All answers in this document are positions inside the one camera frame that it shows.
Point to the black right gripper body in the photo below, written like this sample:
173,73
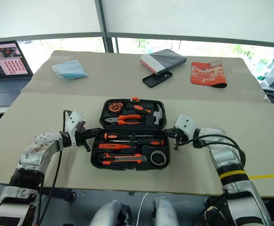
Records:
179,136

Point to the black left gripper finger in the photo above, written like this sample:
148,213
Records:
91,136
93,131

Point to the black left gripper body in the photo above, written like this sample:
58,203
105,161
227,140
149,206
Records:
81,136

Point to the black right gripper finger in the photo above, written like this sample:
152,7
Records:
170,131
172,135

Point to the orange voltage tester pen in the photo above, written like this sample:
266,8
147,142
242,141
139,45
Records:
111,146

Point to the black electrical tape roll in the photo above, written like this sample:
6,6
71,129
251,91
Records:
152,160

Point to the orange black utility knife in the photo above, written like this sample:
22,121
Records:
123,159

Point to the black tool case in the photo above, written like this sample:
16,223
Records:
127,167

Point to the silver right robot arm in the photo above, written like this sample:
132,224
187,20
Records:
226,155

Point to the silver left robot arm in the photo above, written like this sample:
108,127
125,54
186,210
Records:
38,150

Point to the orange black claw hammer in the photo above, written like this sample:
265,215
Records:
159,116

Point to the orange black tape measure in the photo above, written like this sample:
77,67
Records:
115,107

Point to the black smartphone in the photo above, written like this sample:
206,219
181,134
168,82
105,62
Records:
155,80

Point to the blue face mask pack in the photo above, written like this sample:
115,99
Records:
70,69

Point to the orange printed pouch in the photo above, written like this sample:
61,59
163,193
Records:
207,75

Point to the grey folded cloth package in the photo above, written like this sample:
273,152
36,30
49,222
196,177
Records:
166,58

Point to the silver right robot leg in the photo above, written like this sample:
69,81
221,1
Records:
165,212

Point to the silver robot leg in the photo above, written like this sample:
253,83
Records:
165,212
108,213

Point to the silver left robot leg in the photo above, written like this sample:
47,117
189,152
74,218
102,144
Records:
108,213

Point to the dark laptop computer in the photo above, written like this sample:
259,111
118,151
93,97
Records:
2,89

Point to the yellow tape strip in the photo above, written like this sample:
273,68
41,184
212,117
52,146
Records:
266,176

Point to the clear green plastic bottle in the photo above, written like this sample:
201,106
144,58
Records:
265,70

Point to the wide white roller blind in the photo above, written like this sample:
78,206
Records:
198,18

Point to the narrow white roller blind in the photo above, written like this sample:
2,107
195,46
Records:
45,16

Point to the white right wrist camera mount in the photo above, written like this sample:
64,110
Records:
185,124

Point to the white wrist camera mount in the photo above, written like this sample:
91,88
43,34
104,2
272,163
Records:
185,124
73,124

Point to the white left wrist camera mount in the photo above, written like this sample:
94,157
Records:
73,124

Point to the grey window frame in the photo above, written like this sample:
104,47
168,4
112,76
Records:
102,23

